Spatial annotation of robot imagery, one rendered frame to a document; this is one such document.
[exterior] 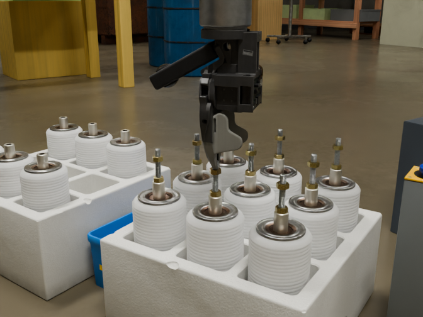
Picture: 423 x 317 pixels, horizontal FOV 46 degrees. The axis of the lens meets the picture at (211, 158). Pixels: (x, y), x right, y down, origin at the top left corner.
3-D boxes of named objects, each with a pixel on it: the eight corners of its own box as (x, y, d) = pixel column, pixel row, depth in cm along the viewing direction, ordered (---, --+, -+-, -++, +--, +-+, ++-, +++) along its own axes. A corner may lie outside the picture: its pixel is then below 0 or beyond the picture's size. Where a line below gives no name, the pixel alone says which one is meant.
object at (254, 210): (267, 263, 101) (270, 180, 95) (277, 289, 92) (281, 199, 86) (221, 265, 100) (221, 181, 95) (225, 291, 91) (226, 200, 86)
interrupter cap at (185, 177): (196, 170, 102) (196, 166, 102) (224, 178, 97) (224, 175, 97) (169, 180, 96) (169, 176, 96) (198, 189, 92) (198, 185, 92)
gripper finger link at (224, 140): (239, 176, 74) (241, 115, 72) (201, 172, 76) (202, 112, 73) (243, 170, 77) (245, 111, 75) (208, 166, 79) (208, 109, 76)
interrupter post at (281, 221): (289, 229, 76) (291, 209, 75) (286, 236, 74) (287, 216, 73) (274, 226, 77) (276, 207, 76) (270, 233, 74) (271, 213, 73)
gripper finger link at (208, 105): (209, 144, 73) (209, 85, 70) (199, 144, 73) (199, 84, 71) (218, 138, 77) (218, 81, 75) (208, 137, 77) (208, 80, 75)
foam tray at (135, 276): (217, 243, 124) (217, 175, 118) (373, 291, 104) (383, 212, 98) (105, 325, 93) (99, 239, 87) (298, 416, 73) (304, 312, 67)
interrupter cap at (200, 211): (246, 218, 80) (247, 214, 79) (204, 227, 76) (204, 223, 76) (225, 201, 86) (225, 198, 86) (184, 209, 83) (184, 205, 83)
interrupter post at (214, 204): (225, 215, 81) (225, 196, 80) (211, 217, 80) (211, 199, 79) (218, 209, 83) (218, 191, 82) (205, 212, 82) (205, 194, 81)
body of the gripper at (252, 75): (252, 117, 71) (254, 31, 67) (194, 114, 73) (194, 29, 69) (262, 107, 78) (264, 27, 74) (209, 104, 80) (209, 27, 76)
